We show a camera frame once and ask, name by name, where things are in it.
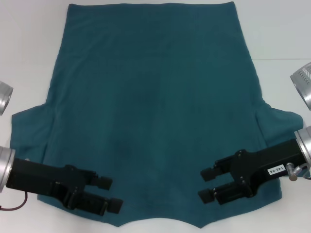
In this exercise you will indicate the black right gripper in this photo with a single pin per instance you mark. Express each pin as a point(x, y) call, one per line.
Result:
point(257, 167)

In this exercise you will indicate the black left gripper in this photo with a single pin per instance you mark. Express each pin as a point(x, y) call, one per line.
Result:
point(43, 178)

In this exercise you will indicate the blue shirt with FREE print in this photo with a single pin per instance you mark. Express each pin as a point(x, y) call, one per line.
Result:
point(155, 97)

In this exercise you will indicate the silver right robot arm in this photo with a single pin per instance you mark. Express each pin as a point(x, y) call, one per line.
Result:
point(305, 145)

